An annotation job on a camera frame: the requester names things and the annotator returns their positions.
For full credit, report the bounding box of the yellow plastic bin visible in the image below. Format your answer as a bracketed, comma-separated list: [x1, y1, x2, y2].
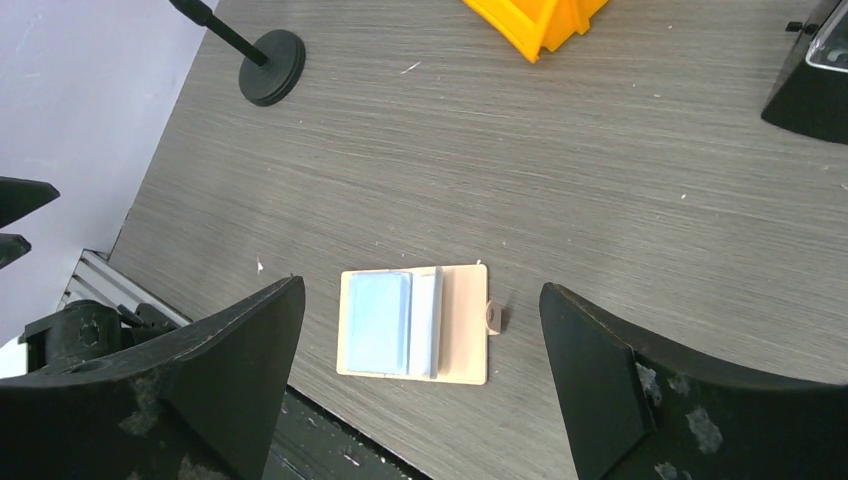
[463, 0, 608, 63]

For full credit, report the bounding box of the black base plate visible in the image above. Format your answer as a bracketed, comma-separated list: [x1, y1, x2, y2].
[262, 386, 428, 480]

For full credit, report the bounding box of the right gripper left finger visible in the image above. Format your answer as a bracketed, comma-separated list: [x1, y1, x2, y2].
[1, 276, 306, 479]

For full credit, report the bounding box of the red microphone on stand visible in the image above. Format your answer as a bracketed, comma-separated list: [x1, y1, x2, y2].
[169, 0, 306, 107]

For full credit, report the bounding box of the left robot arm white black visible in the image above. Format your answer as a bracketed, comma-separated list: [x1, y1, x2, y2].
[1, 250, 191, 378]

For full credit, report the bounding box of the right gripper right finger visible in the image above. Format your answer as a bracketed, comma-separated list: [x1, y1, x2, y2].
[539, 282, 847, 479]

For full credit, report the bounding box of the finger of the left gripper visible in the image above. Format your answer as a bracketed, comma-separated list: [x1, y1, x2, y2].
[1, 176, 60, 227]
[0, 233, 32, 269]

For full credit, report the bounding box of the beige card holder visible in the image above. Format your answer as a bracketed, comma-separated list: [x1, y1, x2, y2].
[336, 263, 502, 385]

